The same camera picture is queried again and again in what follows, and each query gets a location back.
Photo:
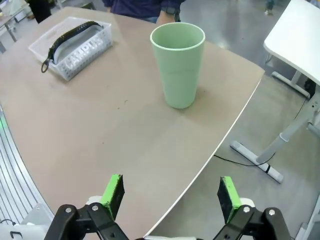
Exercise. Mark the grey pouch with black zipper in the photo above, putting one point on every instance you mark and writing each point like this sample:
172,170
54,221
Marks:
65,34

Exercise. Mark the small white side table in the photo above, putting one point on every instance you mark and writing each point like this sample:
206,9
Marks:
12,13

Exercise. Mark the large white side table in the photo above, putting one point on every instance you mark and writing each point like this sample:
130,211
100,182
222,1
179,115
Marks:
290,32

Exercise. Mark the white perforated plastic basket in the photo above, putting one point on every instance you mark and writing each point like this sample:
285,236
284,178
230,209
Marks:
75,65

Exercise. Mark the black wrist watch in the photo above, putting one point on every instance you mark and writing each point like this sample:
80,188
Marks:
171,10

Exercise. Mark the aluminium rail frame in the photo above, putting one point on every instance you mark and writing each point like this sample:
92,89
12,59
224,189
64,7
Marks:
15,175

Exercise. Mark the person's left hand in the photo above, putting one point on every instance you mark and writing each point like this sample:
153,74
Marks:
165,18

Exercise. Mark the pale green plastic cup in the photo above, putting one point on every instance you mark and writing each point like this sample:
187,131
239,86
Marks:
178,75

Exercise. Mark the background person in black trousers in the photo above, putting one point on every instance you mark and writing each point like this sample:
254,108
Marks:
41,11

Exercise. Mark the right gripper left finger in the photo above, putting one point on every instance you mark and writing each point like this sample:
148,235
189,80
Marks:
112,195

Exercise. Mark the person's purple jacket torso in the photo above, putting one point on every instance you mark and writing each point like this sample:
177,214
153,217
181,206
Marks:
130,7

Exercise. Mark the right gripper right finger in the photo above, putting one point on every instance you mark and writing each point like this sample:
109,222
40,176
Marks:
228,197

